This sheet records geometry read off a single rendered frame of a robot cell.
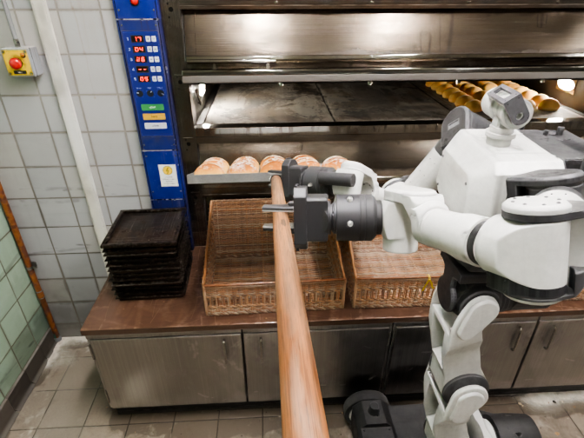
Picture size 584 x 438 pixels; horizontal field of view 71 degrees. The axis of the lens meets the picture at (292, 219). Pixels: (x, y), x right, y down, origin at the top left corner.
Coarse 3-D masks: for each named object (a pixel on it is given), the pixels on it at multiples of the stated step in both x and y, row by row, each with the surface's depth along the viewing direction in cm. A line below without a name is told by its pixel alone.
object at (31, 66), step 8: (8, 48) 149; (16, 48) 150; (24, 48) 150; (32, 48) 153; (8, 56) 150; (16, 56) 150; (32, 56) 153; (8, 64) 152; (24, 64) 152; (32, 64) 153; (40, 64) 158; (8, 72) 153; (16, 72) 153; (24, 72) 153; (32, 72) 153; (40, 72) 158
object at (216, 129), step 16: (208, 128) 175; (224, 128) 176; (240, 128) 176; (256, 128) 176; (272, 128) 177; (288, 128) 177; (304, 128) 178; (320, 128) 178; (336, 128) 178; (352, 128) 179; (368, 128) 179; (384, 128) 180; (400, 128) 180; (416, 128) 180; (432, 128) 181; (528, 128) 183; (544, 128) 184; (576, 128) 185
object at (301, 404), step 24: (288, 216) 77; (288, 240) 61; (288, 264) 51; (288, 288) 45; (288, 312) 39; (288, 336) 35; (288, 360) 32; (312, 360) 33; (288, 384) 30; (312, 384) 29; (288, 408) 27; (312, 408) 27; (288, 432) 25; (312, 432) 25
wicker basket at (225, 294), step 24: (216, 216) 191; (240, 216) 191; (264, 216) 192; (216, 240) 193; (240, 240) 194; (264, 240) 195; (240, 264) 190; (264, 264) 190; (312, 264) 190; (336, 264) 172; (216, 288) 155; (240, 288) 156; (264, 288) 157; (312, 288) 159; (336, 288) 160; (216, 312) 162; (240, 312) 162; (264, 312) 163
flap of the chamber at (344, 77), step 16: (192, 80) 151; (208, 80) 151; (224, 80) 152; (240, 80) 152; (256, 80) 152; (272, 80) 153; (288, 80) 153; (304, 80) 153; (320, 80) 154; (336, 80) 154; (352, 80) 154; (368, 80) 154; (384, 80) 155; (400, 80) 155; (416, 80) 156
